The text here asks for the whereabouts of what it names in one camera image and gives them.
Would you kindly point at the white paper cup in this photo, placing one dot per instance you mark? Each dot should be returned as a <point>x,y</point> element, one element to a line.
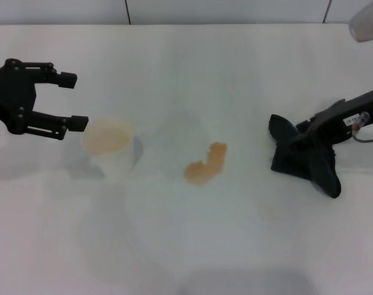
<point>109,144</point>

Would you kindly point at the brown water stain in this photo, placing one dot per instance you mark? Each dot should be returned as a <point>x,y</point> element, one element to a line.
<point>206,167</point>

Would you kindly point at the dark blue rag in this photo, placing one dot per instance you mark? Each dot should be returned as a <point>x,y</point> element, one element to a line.
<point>300,166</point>

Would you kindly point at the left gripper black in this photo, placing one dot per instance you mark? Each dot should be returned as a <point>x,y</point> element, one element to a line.
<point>11,98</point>

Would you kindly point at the right wrist camera housing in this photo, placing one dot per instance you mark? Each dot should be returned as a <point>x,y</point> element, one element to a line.
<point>367,21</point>

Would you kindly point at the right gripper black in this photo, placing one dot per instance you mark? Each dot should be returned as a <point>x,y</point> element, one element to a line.
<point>340,123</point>

